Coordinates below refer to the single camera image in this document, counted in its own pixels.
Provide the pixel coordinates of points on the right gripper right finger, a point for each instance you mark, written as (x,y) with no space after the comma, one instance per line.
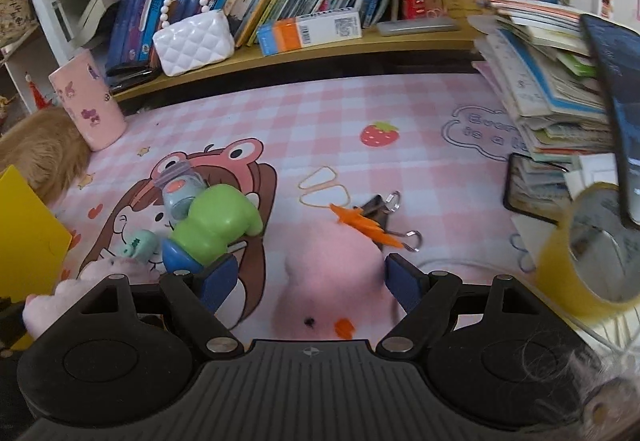
(427,300)

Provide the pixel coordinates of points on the pink printed cup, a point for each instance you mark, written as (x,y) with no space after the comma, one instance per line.
(82,91)

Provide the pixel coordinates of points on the white quilted pearl handbag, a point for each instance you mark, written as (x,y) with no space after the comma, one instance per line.
(194,42)

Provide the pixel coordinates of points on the teal small toy figure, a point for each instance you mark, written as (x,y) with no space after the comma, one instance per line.
(142,247)

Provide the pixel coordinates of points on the fluffy orange cat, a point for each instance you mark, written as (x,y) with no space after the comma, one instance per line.
(48,151)

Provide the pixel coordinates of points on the large pink plush pig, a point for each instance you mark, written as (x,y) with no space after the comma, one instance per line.
(41,311)

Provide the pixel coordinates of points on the yellow cardboard box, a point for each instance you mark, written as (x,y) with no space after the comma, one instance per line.
(33,242)

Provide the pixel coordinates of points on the green blue toy bottle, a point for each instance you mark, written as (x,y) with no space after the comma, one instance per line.
(217,218)

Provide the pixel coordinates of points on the grey pencil case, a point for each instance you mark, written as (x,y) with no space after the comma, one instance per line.
(417,26)

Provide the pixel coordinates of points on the pink checkered desk mat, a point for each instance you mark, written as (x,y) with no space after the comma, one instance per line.
(442,141)

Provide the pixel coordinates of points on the stack of booklets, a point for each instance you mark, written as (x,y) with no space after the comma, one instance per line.
(537,61)

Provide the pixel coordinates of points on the yellow tape roll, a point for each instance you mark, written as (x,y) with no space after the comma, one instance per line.
(589,267)

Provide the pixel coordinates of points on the black binder clip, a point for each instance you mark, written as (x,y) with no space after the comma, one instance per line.
(380,208)

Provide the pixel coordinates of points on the small pink plush toy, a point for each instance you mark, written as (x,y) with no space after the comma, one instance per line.
(335,288)

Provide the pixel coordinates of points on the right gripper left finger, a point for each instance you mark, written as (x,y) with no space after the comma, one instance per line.
(192,301)

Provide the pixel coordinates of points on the orange white medicine box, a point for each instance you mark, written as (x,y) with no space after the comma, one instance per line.
(310,30)

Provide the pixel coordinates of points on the grey toy car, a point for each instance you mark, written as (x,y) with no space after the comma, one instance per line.
(179,185)

